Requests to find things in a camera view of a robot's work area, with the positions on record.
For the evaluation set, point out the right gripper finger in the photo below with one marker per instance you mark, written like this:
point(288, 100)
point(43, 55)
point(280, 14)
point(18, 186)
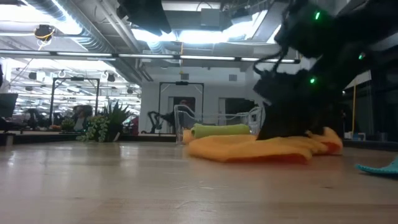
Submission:
point(286, 121)
point(326, 118)

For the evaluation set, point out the green microfiber towel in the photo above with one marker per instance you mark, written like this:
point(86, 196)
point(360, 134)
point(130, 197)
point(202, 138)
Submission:
point(217, 130)

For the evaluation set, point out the teal microfiber towel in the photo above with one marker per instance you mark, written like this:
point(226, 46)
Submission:
point(382, 170)

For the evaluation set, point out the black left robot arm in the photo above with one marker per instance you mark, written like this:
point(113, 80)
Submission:
point(146, 12)

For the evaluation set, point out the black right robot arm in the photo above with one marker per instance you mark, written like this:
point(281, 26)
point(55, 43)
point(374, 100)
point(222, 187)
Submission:
point(342, 28)

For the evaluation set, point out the person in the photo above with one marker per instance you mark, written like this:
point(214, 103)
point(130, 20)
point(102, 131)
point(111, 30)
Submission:
point(185, 103)
point(82, 115)

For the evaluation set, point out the clear plastic bin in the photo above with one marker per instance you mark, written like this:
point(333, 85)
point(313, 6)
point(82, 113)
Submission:
point(183, 118)

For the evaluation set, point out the small potted succulent plant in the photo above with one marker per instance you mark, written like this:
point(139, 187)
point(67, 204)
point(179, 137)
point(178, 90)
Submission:
point(115, 118)

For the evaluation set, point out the long ceiling light bar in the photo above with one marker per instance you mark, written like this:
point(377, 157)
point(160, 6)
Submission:
point(84, 54)

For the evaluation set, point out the black monitor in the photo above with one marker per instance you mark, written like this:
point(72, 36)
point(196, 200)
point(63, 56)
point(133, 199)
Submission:
point(7, 105)

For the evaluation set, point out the silver ventilation duct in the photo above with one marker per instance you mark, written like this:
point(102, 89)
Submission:
point(90, 40)

